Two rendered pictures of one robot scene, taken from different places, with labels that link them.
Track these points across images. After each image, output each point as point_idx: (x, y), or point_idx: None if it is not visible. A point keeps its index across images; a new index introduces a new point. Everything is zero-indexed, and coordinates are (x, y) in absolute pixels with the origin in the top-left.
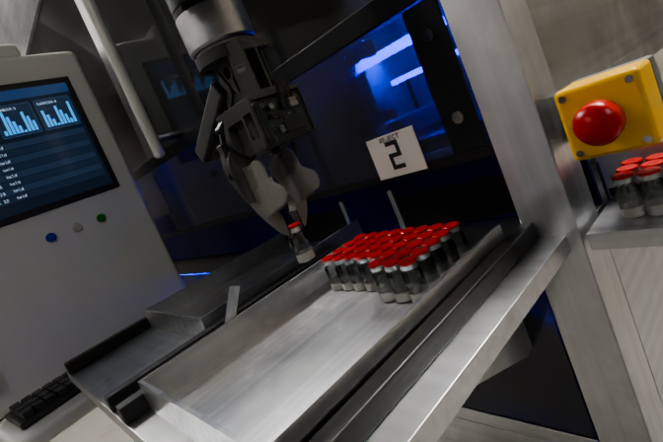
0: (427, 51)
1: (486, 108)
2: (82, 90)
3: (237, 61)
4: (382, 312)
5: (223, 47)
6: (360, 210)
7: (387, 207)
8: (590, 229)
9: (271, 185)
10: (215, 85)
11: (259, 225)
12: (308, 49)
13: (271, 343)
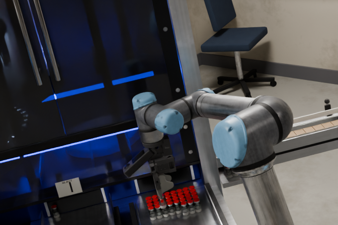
0: (184, 131)
1: (200, 149)
2: None
3: (166, 145)
4: (190, 217)
5: (162, 140)
6: (112, 188)
7: (130, 185)
8: (222, 182)
9: (168, 182)
10: (150, 150)
11: (16, 209)
12: (129, 123)
13: None
